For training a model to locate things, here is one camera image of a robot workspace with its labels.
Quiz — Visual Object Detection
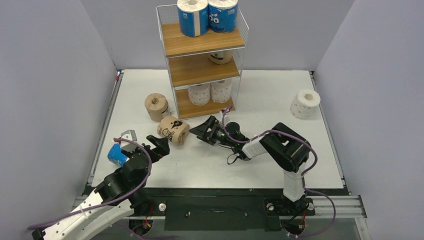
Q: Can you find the brown cartoon printed roll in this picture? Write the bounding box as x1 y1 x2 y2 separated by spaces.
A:
157 115 190 146

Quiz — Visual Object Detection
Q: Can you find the white dotted roll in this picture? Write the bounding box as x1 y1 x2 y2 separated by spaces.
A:
210 79 232 103
188 83 211 106

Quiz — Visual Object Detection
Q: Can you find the white wire wooden shelf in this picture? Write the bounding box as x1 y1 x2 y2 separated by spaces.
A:
156 4 249 119

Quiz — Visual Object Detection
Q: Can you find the brown paper roll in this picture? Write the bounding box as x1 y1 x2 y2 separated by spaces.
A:
208 50 233 65

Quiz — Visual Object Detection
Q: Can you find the blue white roll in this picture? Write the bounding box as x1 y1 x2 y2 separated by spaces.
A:
208 0 238 33
177 0 209 37

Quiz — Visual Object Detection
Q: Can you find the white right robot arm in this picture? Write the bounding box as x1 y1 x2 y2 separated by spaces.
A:
189 116 310 214

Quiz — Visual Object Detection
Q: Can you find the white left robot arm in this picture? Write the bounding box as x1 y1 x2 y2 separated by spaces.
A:
29 135 170 240

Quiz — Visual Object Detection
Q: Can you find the blue roll left edge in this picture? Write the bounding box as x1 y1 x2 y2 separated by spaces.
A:
107 143 129 167

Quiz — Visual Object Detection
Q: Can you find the brown roll back left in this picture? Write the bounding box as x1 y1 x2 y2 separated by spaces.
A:
144 93 170 122

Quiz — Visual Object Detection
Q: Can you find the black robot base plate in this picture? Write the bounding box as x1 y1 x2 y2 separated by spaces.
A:
116 188 347 237

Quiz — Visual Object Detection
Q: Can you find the white roll near right wall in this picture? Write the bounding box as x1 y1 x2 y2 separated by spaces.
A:
289 89 321 120

